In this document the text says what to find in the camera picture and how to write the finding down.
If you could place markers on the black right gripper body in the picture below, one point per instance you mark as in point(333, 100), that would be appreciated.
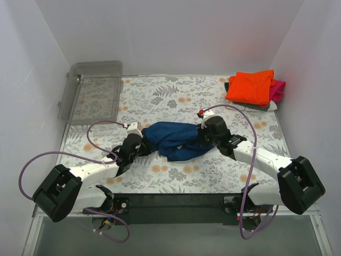
point(203, 136)

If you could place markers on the pink folded t-shirt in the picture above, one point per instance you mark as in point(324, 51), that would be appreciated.
point(276, 90)

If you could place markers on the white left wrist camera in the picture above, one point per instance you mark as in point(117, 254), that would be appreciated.
point(134, 128)

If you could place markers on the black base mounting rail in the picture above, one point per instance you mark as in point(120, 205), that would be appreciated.
point(177, 208)

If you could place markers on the orange folded t-shirt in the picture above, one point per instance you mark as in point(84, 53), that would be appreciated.
point(252, 88)

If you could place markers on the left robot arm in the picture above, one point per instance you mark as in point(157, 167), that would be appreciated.
point(66, 190)

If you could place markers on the clear plastic bin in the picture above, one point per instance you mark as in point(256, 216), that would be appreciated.
point(92, 93)

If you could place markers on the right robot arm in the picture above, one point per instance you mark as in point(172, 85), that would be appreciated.
point(297, 186)

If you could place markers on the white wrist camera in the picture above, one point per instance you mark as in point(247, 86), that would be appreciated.
point(205, 114)
point(134, 128)

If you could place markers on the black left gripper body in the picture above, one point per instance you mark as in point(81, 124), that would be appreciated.
point(145, 146)

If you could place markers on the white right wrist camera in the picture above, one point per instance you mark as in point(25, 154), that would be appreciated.
point(205, 114)

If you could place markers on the floral patterned table mat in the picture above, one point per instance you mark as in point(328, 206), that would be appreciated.
point(167, 109)

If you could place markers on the blue Mickey print t-shirt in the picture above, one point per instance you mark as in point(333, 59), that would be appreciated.
point(178, 142)

